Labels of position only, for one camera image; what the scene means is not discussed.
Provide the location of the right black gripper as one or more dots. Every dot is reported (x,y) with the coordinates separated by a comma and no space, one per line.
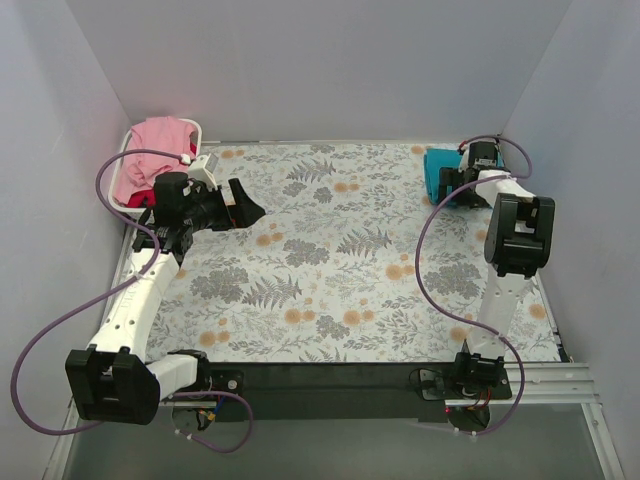
(451,185)

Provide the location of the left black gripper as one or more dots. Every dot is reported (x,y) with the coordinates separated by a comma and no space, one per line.
(227,213)

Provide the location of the teal t shirt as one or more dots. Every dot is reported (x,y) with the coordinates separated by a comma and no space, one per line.
(442,174)

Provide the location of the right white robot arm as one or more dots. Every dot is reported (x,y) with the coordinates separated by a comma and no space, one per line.
(518,239)

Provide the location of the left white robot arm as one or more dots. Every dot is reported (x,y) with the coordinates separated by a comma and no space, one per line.
(111,380)

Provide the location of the red t shirt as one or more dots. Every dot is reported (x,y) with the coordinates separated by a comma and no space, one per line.
(134,187)

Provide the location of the pink t shirt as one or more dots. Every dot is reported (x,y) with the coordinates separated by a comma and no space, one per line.
(165,134)

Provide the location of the white laundry basket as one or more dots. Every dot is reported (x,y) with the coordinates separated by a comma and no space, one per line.
(114,202)

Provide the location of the floral table mat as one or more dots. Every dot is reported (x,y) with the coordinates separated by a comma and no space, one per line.
(349,264)

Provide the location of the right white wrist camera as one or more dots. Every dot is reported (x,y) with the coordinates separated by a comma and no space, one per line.
(468,157)

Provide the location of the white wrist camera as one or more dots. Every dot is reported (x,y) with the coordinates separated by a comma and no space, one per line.
(468,157)
(200,174)

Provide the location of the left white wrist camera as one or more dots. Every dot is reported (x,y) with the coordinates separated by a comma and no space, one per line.
(200,174)

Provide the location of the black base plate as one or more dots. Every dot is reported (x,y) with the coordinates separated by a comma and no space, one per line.
(330,391)

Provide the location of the aluminium rail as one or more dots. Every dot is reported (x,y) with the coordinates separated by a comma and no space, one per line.
(510,386)

